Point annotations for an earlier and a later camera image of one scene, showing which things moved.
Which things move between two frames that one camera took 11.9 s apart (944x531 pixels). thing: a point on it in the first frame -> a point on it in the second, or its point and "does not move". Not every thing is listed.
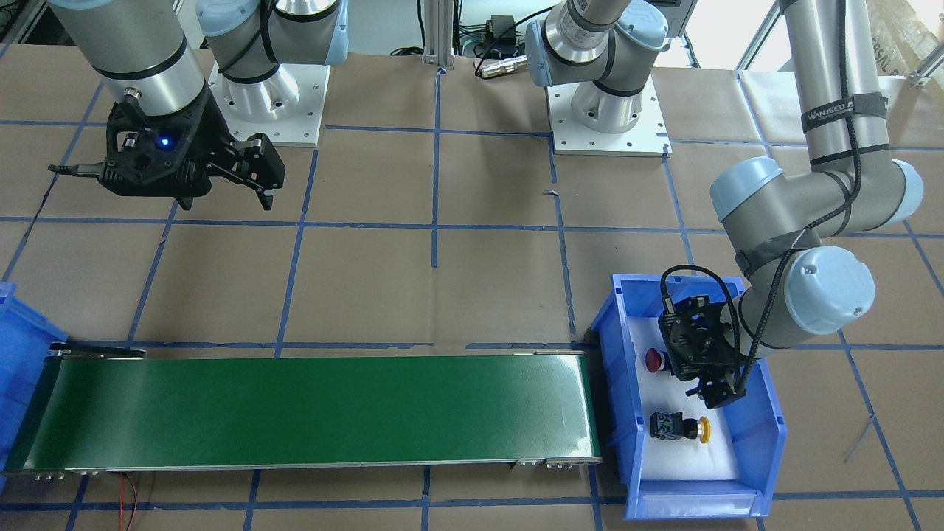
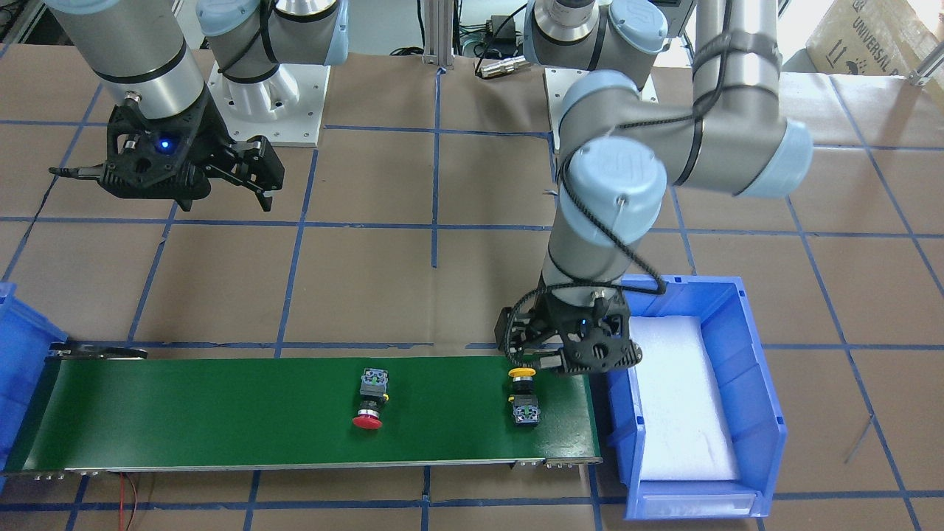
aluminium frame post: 438,23 does not move
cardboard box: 901,37 does not move
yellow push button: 671,425 -> 525,405
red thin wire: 122,500 does not move
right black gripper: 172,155 does not move
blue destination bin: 26,339 does not move
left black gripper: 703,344 -> 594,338
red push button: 656,361 -> 374,391
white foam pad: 662,460 does not move
